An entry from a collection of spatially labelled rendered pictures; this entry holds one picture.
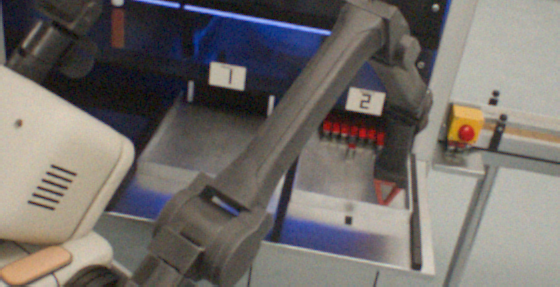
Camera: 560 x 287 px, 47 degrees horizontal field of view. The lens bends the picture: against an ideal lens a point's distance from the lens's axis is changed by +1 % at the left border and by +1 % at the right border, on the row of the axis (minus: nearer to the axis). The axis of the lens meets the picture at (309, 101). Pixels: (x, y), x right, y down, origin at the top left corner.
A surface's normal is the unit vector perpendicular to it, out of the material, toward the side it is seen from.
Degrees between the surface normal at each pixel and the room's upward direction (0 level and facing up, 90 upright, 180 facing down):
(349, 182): 0
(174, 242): 37
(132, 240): 90
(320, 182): 0
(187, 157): 0
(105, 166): 90
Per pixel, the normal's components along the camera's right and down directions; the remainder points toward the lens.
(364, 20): -0.12, -0.50
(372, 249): 0.14, -0.86
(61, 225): 0.81, 0.38
